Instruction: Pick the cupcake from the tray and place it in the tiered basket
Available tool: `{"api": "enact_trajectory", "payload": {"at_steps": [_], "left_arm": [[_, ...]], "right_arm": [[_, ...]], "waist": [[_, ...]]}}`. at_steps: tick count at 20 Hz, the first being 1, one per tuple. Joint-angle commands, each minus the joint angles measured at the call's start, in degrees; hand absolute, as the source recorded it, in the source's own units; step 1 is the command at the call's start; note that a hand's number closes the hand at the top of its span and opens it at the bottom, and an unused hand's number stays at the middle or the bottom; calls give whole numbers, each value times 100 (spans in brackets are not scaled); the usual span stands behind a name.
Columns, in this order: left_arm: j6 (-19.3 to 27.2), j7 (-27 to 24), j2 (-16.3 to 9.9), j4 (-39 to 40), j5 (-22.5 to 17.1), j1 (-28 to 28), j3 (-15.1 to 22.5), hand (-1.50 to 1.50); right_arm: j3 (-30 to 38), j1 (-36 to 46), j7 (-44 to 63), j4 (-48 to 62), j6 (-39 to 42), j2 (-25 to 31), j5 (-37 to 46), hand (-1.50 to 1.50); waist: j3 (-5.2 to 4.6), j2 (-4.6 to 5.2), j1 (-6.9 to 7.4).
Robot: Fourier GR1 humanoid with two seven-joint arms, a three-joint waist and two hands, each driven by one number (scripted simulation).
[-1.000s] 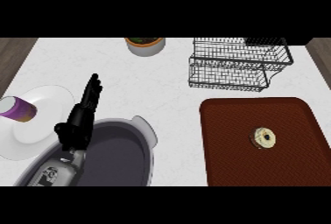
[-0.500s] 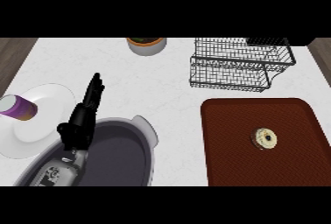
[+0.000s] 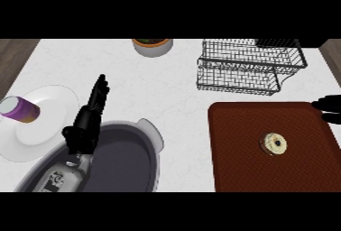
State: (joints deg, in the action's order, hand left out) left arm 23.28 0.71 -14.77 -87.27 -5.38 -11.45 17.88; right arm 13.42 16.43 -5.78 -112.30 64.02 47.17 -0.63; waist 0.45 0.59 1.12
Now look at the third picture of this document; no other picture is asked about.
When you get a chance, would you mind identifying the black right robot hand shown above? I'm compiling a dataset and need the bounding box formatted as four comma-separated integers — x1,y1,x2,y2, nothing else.
310,94,341,125

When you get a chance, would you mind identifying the cream cupcake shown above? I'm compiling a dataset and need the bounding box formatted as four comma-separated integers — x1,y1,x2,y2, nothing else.
259,132,290,156

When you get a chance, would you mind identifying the grey pot with orange rim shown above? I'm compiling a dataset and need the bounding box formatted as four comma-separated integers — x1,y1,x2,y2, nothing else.
130,38,175,58

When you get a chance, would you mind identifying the black tiered wire basket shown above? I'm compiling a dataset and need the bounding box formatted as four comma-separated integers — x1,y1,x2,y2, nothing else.
197,38,309,97

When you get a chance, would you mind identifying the brown rectangular tray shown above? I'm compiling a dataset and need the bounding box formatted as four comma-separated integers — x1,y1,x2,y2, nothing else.
207,101,341,193

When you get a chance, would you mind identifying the purple can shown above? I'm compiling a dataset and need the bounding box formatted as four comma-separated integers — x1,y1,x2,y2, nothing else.
0,96,42,124

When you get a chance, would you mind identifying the grey pot with handles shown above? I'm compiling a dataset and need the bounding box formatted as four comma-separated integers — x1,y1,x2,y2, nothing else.
12,117,166,193

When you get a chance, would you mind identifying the white round plate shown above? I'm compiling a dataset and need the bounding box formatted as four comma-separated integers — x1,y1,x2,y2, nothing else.
0,85,82,163

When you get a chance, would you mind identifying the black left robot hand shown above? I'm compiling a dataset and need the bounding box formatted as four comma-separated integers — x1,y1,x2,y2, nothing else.
62,73,111,155

